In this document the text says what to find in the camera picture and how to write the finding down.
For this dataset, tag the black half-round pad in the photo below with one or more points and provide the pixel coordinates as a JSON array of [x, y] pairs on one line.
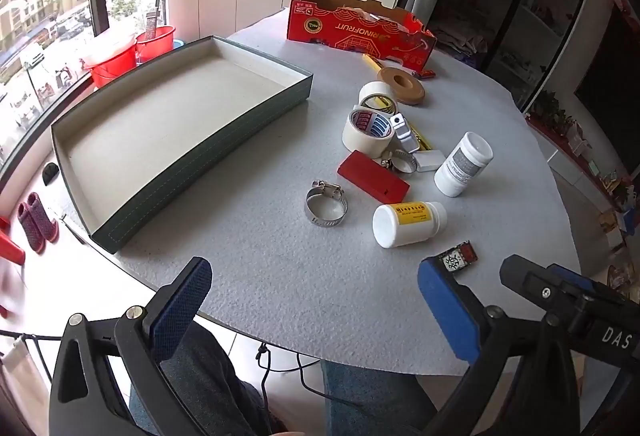
[[51, 174]]

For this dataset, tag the beige cloth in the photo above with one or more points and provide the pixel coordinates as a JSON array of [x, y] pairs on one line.
[[20, 381]]

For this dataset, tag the white plastic adapter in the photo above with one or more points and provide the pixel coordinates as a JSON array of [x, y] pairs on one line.
[[406, 136]]

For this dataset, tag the brown tape roll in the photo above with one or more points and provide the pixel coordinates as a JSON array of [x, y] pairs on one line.
[[411, 95]]

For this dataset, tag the white tape roll blue print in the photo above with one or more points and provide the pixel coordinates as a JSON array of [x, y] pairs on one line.
[[356, 140]]

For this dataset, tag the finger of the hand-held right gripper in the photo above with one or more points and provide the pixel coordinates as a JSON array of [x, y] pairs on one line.
[[535, 283], [575, 277]]

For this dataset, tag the red cardboard box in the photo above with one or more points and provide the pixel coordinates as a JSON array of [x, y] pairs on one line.
[[350, 29]]

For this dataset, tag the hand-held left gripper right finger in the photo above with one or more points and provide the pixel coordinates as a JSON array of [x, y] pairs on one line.
[[450, 316]]

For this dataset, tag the yellow ruler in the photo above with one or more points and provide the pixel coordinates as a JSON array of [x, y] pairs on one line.
[[370, 61]]

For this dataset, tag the dark green shallow tray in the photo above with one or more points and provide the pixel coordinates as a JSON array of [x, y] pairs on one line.
[[150, 131]]

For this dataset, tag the person's left leg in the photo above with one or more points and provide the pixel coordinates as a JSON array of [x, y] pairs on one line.
[[200, 391]]

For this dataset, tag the small white box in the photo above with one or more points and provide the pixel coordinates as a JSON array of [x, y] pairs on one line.
[[430, 161]]

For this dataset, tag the person's right leg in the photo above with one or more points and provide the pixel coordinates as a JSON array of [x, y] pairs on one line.
[[370, 396]]

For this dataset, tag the plain white tape roll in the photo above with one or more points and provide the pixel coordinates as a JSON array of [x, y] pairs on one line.
[[372, 90]]

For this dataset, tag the red basin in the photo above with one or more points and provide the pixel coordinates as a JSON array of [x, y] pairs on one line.
[[157, 47]]

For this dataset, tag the person's leg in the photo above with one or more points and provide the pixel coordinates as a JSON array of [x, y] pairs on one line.
[[370, 396], [200, 391]]

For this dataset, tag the black metal rack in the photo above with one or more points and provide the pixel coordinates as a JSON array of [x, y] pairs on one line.
[[30, 337]]

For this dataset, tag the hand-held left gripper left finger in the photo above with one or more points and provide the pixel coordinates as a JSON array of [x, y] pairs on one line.
[[180, 311]]

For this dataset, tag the maroon knitted slipper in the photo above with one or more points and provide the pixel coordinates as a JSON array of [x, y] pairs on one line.
[[32, 231], [45, 216]]

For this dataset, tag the white bottle yellow label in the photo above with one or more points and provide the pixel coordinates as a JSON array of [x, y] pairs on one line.
[[395, 226]]

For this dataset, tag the pink translucent basin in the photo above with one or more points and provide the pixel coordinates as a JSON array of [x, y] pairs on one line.
[[107, 52]]

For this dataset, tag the red lighter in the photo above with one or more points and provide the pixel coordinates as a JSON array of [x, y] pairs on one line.
[[425, 75]]

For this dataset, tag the white bottle grey label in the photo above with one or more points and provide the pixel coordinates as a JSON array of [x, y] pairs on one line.
[[462, 164]]

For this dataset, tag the dark patterned card box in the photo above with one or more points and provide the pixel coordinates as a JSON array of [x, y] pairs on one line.
[[457, 258]]

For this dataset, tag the blue basin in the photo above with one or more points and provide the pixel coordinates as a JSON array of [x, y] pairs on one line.
[[179, 45]]

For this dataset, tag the red plastic stool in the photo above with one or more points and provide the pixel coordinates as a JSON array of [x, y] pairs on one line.
[[10, 241]]

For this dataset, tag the green potted plant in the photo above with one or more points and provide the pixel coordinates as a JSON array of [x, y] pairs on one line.
[[550, 111]]

